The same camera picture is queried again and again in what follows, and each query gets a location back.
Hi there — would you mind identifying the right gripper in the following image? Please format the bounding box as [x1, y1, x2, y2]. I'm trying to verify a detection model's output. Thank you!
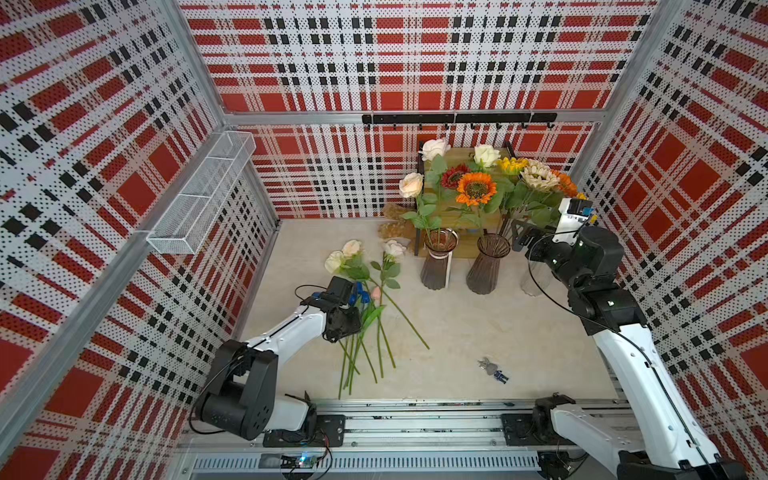
[513, 218, 584, 295]

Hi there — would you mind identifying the orange gerbera flower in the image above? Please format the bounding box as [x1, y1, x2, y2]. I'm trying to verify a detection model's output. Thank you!
[456, 172, 501, 231]
[555, 172, 580, 198]

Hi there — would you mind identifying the large cream sunflower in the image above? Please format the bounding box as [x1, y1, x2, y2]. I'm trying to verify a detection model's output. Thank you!
[500, 158, 562, 238]

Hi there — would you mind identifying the white rose flower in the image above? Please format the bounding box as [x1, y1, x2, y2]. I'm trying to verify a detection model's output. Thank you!
[474, 144, 501, 170]

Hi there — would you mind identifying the red gerbera flower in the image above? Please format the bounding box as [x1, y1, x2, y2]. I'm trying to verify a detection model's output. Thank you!
[439, 163, 472, 235]

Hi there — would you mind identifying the pale pink rose flower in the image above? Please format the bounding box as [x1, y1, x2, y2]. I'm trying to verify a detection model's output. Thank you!
[418, 138, 450, 230]

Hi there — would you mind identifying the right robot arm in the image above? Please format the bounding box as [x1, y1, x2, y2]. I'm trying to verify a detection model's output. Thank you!
[521, 224, 747, 479]

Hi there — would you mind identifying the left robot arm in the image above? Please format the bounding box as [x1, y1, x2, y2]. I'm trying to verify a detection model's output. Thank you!
[188, 276, 364, 444]

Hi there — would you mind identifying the clear glass vase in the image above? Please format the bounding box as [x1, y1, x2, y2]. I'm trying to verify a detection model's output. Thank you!
[520, 262, 553, 297]

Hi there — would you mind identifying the dark ribbed glass vase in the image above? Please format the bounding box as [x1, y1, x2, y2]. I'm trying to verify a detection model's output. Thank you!
[466, 233, 511, 295]

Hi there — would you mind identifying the peach rose on table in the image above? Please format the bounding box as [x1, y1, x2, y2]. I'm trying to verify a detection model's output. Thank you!
[342, 239, 363, 259]

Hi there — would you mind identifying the small white rose on table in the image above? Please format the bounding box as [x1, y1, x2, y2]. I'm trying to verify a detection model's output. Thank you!
[371, 239, 430, 350]

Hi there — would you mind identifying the wooden two-tier shelf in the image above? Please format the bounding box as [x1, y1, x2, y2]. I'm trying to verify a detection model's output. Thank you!
[414, 138, 525, 259]

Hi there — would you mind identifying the pink glass vase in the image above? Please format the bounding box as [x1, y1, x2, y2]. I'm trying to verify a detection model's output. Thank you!
[420, 228, 459, 290]

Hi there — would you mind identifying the green circuit board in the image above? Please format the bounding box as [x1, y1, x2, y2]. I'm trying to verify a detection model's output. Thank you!
[280, 454, 322, 471]

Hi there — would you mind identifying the black hook rail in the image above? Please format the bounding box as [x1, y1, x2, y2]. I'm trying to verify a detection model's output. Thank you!
[361, 112, 558, 126]

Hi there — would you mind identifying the small grey figurine keychain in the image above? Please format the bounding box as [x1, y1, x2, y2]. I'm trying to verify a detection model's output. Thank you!
[478, 357, 508, 384]

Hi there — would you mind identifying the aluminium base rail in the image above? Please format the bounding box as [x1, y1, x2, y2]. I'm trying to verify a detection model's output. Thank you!
[179, 398, 670, 451]

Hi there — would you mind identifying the white wire wall basket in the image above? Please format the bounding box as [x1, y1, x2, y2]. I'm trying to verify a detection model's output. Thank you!
[147, 131, 255, 255]

